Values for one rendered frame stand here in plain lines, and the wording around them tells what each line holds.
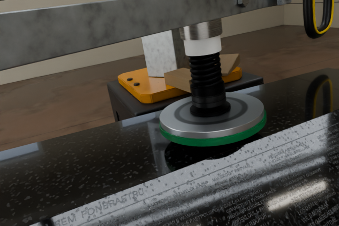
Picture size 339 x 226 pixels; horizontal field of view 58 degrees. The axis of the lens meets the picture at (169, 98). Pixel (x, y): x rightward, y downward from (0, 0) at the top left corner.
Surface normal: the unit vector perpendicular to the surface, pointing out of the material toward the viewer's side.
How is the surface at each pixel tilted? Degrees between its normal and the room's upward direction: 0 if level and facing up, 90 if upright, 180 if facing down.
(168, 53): 90
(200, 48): 90
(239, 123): 0
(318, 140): 45
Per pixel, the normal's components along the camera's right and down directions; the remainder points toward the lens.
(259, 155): 0.17, -0.50
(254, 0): 0.73, 0.11
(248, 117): -0.15, -0.94
